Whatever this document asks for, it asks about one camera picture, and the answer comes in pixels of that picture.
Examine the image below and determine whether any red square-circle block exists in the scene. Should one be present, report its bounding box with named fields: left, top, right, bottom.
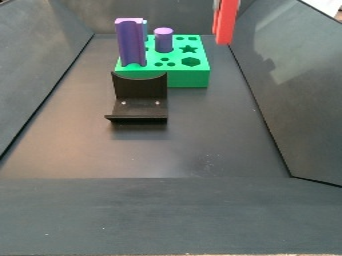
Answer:
left=213, top=0, right=241, bottom=45

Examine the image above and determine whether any purple cylinder block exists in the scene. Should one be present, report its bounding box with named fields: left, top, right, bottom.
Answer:
left=154, top=27, right=174, bottom=53

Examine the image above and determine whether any blue square block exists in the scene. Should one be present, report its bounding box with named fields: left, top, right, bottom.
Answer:
left=143, top=19, right=149, bottom=42

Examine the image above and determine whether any tall purple arch block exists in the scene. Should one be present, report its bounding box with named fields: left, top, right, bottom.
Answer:
left=115, top=18, right=148, bottom=67

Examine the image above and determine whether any black curved stand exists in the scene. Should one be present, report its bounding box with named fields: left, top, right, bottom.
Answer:
left=105, top=72, right=169, bottom=122

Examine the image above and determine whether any green shape sorter board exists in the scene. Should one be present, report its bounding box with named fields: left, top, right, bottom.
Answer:
left=114, top=35, right=212, bottom=88

